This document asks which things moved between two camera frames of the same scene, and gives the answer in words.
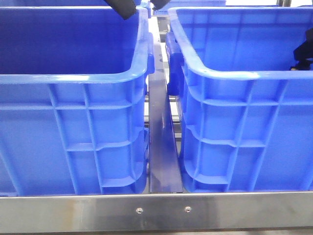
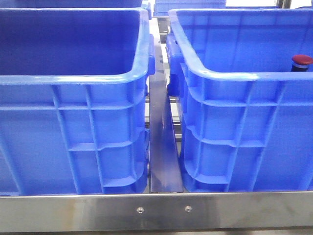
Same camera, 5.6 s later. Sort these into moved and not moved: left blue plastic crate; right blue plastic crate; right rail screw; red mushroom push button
Moved: red mushroom push button
Not moved: right blue plastic crate; right rail screw; left blue plastic crate
